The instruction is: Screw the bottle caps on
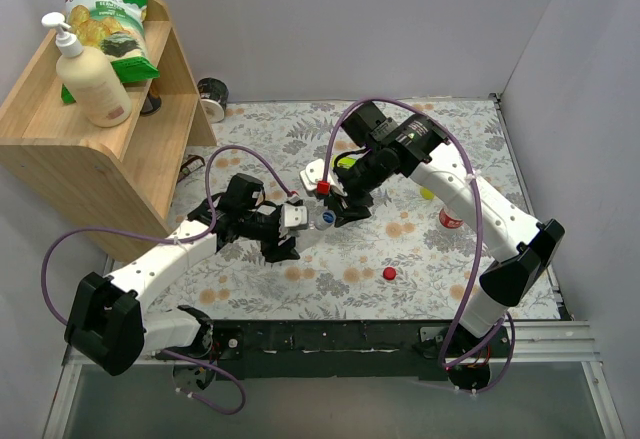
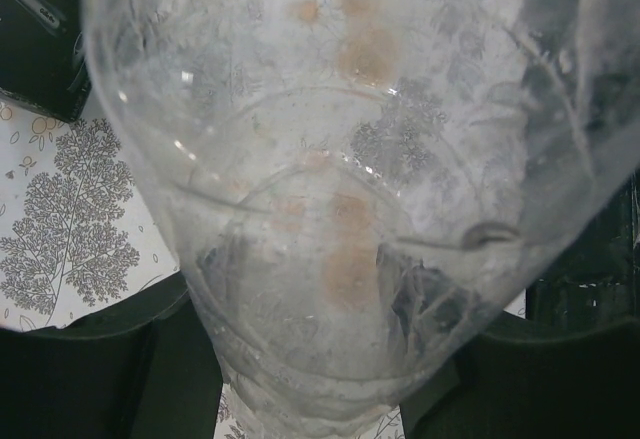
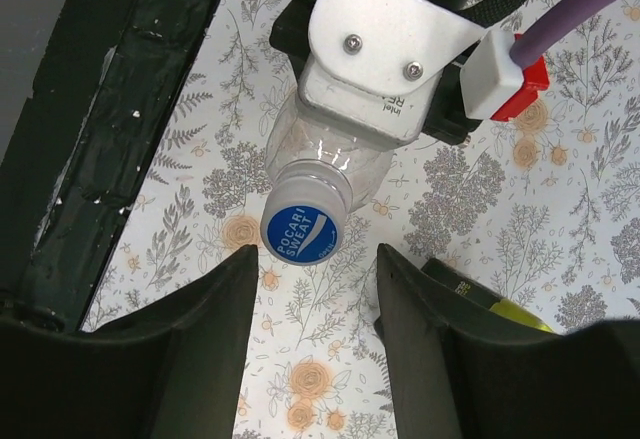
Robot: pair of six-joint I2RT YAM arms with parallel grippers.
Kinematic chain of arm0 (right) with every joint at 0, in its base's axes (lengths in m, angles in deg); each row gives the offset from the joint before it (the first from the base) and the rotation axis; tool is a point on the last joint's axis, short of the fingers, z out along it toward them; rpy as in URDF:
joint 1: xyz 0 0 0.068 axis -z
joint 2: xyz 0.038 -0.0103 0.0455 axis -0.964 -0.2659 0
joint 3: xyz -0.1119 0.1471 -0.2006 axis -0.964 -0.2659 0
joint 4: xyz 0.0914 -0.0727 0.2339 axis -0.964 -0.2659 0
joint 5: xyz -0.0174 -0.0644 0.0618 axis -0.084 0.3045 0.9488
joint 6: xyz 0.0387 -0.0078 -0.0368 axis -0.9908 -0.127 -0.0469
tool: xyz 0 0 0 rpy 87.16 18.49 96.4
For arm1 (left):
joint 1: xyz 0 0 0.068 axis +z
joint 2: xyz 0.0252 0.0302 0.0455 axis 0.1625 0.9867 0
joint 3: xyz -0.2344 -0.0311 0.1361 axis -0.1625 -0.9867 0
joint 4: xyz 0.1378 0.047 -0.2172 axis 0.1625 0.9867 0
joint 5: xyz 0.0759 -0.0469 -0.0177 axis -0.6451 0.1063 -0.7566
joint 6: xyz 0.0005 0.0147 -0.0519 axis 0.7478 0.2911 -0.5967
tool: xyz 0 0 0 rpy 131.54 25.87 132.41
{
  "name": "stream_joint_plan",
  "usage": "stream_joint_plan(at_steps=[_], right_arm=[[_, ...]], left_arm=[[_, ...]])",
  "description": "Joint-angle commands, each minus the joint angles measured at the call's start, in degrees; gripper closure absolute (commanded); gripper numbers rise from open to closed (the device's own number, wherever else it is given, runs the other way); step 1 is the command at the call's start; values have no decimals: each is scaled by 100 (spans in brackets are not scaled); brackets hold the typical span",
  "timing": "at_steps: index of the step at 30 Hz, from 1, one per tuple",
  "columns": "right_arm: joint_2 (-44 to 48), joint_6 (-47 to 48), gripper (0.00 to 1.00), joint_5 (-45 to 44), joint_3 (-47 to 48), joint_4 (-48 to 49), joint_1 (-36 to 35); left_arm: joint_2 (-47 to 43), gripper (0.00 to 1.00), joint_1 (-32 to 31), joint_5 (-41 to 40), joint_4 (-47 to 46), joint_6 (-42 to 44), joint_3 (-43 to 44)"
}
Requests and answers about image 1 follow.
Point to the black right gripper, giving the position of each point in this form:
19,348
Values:
347,195

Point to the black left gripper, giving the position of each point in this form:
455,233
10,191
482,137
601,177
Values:
275,229

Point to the clear plastic bottle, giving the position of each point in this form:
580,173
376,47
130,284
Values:
312,235

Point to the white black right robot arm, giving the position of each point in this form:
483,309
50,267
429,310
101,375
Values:
513,248

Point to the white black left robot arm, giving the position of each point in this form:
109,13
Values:
110,321

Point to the red bottle cap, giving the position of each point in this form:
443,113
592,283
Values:
389,273

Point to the yellow bottle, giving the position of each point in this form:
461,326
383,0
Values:
426,193

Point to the red label water bottle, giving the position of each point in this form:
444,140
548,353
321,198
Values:
449,219

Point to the cream lotion pump bottle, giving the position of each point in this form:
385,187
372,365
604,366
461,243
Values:
88,76

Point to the green Gillette razor box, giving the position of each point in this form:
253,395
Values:
344,162

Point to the wooden shelf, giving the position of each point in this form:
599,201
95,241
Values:
123,178

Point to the black tape roll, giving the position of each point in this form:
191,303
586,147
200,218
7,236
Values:
214,95

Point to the cassava chips bag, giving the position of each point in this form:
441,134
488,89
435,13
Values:
116,28

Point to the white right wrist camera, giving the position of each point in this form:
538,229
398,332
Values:
318,185

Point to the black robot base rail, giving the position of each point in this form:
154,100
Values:
325,348

